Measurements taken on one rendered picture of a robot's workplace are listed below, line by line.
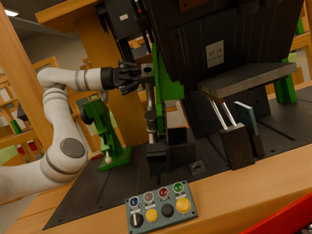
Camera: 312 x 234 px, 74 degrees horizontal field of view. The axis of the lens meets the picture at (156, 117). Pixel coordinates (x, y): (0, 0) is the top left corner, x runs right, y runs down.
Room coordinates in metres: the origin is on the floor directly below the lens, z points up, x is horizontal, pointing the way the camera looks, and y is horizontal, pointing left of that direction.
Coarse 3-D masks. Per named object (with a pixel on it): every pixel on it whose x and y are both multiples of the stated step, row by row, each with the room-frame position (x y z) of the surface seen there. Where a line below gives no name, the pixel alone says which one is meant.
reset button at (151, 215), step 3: (150, 210) 0.38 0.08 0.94; (153, 210) 0.38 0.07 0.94; (147, 213) 0.38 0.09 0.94; (150, 213) 0.37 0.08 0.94; (153, 213) 0.37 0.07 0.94; (156, 213) 0.37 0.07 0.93; (147, 216) 0.37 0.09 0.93; (150, 216) 0.37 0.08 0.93; (153, 216) 0.37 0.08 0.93; (156, 216) 0.37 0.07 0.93; (147, 219) 0.37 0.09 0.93; (150, 219) 0.37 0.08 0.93; (153, 219) 0.37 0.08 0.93
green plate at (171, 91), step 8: (152, 48) 0.58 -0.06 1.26; (160, 56) 0.59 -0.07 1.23; (160, 64) 0.59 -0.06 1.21; (160, 72) 0.59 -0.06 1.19; (160, 80) 0.59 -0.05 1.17; (168, 80) 0.59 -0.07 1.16; (160, 88) 0.59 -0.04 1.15; (168, 88) 0.59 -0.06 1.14; (176, 88) 0.59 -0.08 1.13; (160, 96) 0.59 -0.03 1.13; (168, 96) 0.59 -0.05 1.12; (176, 96) 0.59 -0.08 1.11
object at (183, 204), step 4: (180, 200) 0.38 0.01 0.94; (184, 200) 0.37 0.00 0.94; (176, 204) 0.37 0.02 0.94; (180, 204) 0.37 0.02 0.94; (184, 204) 0.37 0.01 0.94; (188, 204) 0.36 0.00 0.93; (180, 208) 0.36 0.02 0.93; (184, 208) 0.36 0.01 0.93; (188, 208) 0.36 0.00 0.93; (184, 212) 0.36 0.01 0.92
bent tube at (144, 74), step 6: (144, 66) 0.69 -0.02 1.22; (150, 66) 0.69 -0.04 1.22; (144, 72) 0.67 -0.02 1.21; (150, 72) 0.67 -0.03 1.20; (150, 84) 0.71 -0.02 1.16; (150, 90) 0.73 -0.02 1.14; (150, 96) 0.74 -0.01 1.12; (150, 102) 0.74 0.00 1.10; (150, 108) 0.73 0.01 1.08; (156, 132) 0.66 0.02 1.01; (150, 138) 0.64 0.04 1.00; (156, 138) 0.64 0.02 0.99
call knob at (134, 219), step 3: (135, 213) 0.39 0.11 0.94; (132, 216) 0.38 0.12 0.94; (135, 216) 0.38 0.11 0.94; (138, 216) 0.38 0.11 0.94; (141, 216) 0.38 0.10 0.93; (132, 219) 0.38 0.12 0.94; (135, 219) 0.37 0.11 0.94; (138, 219) 0.37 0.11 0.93; (141, 219) 0.37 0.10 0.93; (132, 222) 0.37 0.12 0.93; (135, 222) 0.37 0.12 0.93; (138, 222) 0.37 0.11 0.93; (141, 222) 0.37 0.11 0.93; (132, 225) 0.37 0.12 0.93; (135, 225) 0.37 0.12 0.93; (138, 225) 0.37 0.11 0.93
